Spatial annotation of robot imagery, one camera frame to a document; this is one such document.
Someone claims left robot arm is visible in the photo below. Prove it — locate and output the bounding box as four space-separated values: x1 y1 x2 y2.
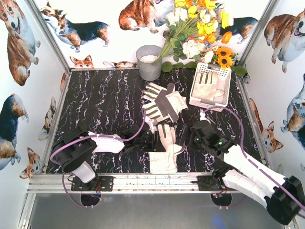
50 123 157 185

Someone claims white perforated storage basket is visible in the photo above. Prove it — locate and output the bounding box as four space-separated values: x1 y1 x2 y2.
189 62 232 112

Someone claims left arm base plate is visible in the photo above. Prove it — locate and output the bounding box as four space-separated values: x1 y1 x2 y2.
71 176 114 192

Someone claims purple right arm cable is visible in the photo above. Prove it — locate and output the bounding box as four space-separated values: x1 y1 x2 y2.
202 106 305 210

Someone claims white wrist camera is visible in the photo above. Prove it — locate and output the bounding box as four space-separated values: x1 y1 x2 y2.
145 118 158 132
200 113 208 121

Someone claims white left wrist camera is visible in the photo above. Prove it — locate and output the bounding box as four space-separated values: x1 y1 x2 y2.
145 118 158 132

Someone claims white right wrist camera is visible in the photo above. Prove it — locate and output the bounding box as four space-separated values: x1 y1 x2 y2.
200 113 208 121

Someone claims back centre glove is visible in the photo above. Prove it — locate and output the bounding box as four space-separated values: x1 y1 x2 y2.
143 83 175 102

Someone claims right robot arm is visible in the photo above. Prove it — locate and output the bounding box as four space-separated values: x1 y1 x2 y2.
178 120 305 226

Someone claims artificial flower bouquet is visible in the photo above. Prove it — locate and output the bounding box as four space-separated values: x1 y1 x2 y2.
153 0 246 72

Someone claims grey metal bucket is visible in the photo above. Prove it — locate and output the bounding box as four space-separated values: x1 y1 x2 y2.
136 45 162 81

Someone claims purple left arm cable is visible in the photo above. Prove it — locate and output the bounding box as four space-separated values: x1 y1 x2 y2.
50 108 147 209

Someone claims white glove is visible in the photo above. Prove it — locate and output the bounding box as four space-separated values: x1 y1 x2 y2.
149 124 185 174

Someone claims grey-strap glove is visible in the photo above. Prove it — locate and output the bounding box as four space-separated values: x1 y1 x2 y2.
191 72 218 102
213 89 224 101
142 92 188 123

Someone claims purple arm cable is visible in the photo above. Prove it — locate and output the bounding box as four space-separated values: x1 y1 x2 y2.
202 106 305 210
50 108 147 209

